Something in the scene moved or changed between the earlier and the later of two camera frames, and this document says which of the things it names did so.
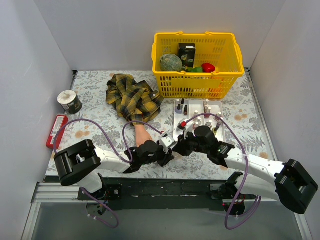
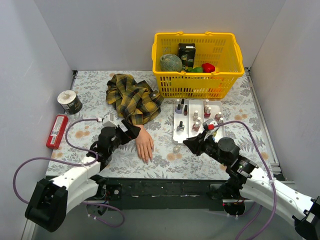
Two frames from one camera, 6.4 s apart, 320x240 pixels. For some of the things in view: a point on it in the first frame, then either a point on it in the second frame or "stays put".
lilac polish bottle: [178, 110] stays put
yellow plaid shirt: [135, 101] stays put
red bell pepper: [208, 68] stays put
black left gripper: [163, 155] to [126, 133]
